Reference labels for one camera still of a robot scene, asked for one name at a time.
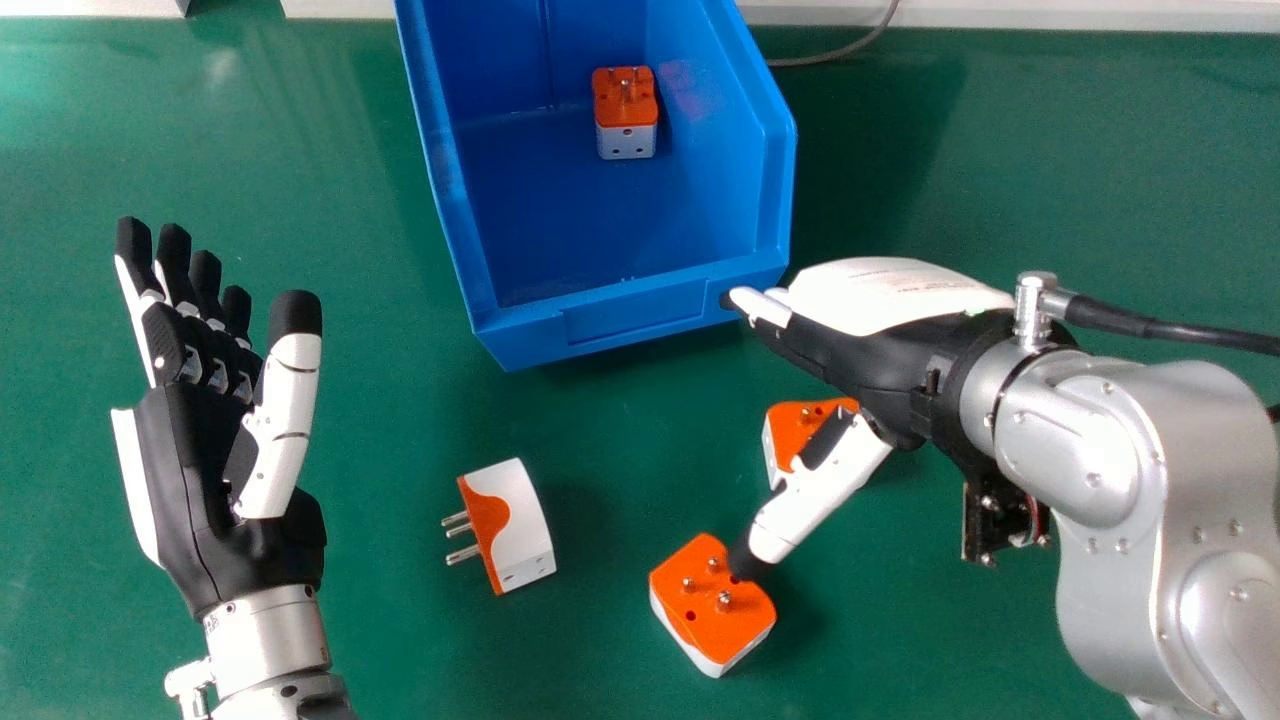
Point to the white-and-orange plug adapter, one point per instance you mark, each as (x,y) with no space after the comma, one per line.
(710,612)
(626,112)
(512,525)
(790,430)

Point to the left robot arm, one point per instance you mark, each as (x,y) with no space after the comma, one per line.
(262,650)

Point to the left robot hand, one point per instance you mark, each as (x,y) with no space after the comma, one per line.
(190,500)

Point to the blue plastic bin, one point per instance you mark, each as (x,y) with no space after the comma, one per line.
(600,170)

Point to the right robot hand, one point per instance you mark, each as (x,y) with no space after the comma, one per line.
(880,350)

